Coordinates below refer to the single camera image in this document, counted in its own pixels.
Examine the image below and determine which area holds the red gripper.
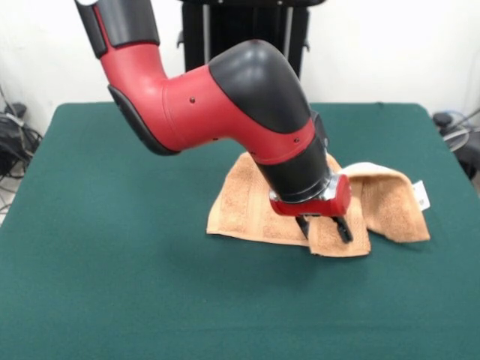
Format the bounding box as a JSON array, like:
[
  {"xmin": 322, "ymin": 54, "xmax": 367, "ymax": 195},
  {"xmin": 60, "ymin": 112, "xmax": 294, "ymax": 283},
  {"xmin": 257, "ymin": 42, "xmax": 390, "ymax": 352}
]
[{"xmin": 268, "ymin": 175, "xmax": 354, "ymax": 245}]

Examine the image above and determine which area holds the orange terry towel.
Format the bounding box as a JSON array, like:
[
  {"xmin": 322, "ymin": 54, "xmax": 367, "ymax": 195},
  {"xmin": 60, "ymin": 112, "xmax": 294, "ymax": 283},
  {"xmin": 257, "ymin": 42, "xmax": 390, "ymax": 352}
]
[{"xmin": 205, "ymin": 151, "xmax": 431, "ymax": 260}]

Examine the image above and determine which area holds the dark green table cloth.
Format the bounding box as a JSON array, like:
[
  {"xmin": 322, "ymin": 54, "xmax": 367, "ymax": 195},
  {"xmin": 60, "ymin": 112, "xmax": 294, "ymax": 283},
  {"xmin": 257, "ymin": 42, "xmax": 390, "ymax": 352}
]
[{"xmin": 0, "ymin": 101, "xmax": 480, "ymax": 360}]

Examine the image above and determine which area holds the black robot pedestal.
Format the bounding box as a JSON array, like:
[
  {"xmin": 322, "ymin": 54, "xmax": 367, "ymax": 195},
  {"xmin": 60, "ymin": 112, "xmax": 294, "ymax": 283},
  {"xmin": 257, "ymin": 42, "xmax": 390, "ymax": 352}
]
[{"xmin": 175, "ymin": 0, "xmax": 312, "ymax": 82}]

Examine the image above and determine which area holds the black cable tangle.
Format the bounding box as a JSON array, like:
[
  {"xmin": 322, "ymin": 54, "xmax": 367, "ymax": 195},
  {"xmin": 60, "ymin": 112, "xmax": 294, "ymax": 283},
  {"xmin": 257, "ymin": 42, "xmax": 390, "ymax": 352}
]
[{"xmin": 0, "ymin": 112, "xmax": 44, "ymax": 181}]

